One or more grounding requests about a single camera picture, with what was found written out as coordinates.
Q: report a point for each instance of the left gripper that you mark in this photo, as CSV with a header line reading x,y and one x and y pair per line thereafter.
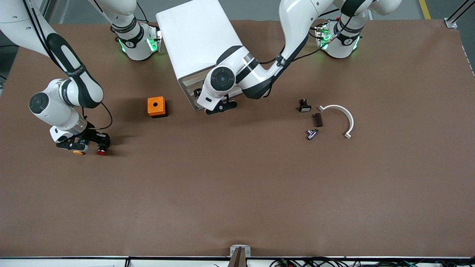
x,y
197,92

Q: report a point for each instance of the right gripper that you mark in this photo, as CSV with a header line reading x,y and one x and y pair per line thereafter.
x,y
93,136

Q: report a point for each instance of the red mushroom push button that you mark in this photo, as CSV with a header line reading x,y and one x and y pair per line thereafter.
x,y
102,152

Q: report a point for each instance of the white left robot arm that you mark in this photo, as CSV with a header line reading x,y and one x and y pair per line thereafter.
x,y
259,74

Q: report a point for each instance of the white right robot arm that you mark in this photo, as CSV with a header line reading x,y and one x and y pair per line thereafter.
x,y
55,105

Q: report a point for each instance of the black rectangular push button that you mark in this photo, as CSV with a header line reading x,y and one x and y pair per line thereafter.
x,y
305,108

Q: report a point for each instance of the brown table mat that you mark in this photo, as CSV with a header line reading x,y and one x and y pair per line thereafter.
x,y
237,185

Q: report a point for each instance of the brown terminal block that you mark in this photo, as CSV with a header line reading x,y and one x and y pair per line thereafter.
x,y
318,120

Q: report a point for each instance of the orange button enclosure box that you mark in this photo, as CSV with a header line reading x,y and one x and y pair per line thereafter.
x,y
151,109

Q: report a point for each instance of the small silver metal switch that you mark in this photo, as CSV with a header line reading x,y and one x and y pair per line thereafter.
x,y
311,134

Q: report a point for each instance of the white curved plastic bracket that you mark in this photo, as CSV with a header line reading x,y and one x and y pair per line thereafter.
x,y
336,107

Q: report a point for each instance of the aluminium frame profile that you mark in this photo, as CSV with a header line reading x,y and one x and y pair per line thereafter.
x,y
46,9
451,23

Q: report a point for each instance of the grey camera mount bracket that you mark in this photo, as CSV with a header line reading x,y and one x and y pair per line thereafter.
x,y
233,250

